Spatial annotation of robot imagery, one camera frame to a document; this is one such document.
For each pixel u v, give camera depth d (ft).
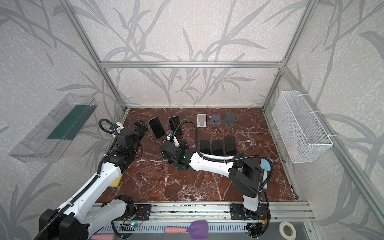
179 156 2.00
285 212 2.47
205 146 3.25
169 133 2.31
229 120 3.47
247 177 1.48
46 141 2.10
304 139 1.98
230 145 3.21
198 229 2.24
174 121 3.27
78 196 1.39
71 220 1.23
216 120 3.54
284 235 2.22
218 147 3.30
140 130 2.33
